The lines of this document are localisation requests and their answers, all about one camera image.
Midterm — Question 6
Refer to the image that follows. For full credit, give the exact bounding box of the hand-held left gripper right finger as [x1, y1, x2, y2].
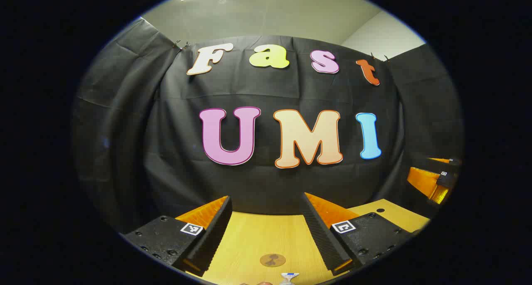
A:
[300, 192, 417, 276]

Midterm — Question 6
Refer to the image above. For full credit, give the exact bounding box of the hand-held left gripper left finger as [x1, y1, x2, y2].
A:
[120, 196, 233, 277]

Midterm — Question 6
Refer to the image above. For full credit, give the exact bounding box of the round wooden coaster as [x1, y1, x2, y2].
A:
[260, 253, 287, 268]

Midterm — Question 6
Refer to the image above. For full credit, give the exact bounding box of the wooden desktop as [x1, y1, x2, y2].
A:
[185, 199, 431, 285]

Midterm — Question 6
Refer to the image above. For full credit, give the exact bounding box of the black backdrop cloth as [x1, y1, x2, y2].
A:
[71, 17, 465, 236]

